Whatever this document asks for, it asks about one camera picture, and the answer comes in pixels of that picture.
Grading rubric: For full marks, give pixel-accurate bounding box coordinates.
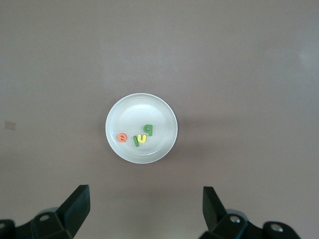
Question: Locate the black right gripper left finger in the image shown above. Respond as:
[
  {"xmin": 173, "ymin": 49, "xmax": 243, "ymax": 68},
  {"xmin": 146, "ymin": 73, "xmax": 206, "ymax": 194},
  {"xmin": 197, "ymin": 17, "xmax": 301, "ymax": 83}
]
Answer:
[{"xmin": 29, "ymin": 184, "xmax": 91, "ymax": 239}]

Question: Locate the beige brown plate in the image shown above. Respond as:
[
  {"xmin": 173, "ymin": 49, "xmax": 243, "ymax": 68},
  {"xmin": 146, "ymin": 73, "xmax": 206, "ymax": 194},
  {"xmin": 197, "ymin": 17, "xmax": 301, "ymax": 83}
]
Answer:
[{"xmin": 105, "ymin": 93, "xmax": 178, "ymax": 164}]

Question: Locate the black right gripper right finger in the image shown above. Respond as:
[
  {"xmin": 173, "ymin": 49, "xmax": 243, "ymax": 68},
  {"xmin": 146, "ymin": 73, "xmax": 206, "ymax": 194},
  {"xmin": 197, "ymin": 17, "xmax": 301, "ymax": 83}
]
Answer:
[{"xmin": 199, "ymin": 186, "xmax": 262, "ymax": 239}]

